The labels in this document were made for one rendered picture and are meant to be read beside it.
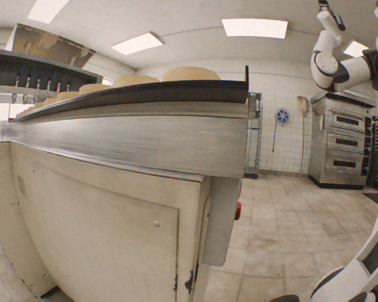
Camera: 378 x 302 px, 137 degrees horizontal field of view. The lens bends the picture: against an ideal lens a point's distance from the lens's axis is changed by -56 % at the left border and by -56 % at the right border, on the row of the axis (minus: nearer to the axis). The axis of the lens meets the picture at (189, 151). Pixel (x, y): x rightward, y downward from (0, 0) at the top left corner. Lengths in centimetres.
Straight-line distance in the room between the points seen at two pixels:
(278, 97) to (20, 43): 448
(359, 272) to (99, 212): 50
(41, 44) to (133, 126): 77
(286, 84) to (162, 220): 447
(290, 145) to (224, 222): 417
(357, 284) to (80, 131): 58
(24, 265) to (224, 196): 88
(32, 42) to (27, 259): 93
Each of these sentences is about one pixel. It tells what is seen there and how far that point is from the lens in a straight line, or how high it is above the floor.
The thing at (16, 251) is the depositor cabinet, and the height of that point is 40.
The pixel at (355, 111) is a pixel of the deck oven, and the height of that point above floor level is 168.
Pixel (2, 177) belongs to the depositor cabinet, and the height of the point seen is 71.
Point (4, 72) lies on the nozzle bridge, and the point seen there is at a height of 111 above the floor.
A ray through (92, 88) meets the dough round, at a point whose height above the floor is 92.
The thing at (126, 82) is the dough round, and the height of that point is 92.
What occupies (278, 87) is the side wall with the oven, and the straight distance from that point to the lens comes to 446.
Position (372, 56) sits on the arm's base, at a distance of 68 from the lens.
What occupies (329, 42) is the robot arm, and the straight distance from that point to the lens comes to 66.
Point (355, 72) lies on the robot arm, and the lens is 61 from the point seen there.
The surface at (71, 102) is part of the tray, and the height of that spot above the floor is 90.
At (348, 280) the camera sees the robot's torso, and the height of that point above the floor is 60.
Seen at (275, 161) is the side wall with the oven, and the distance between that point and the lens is 430.
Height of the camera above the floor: 87
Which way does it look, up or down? 6 degrees down
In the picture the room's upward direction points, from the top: 3 degrees clockwise
